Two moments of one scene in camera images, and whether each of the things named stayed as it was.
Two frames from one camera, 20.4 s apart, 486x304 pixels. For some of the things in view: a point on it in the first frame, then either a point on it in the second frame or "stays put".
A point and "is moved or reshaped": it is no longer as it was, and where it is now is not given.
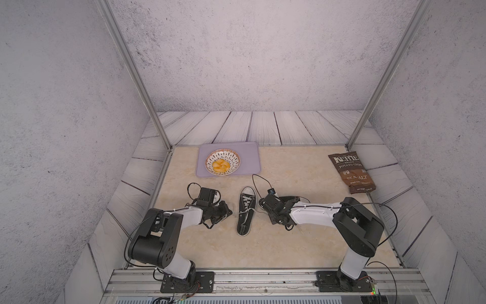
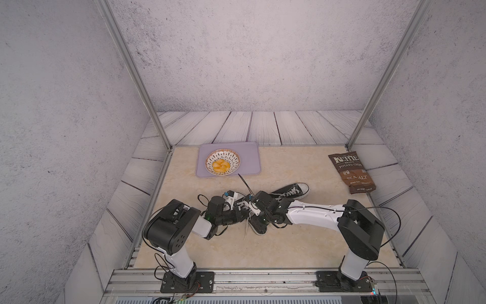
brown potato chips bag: x=350 y=166 stays put
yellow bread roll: x=221 y=166 stays put
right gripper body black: x=273 y=220 stays put
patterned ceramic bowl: x=223 y=161 stays put
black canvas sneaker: x=247 y=202 is moved or reshaped
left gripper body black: x=216 y=212 to x=233 y=216
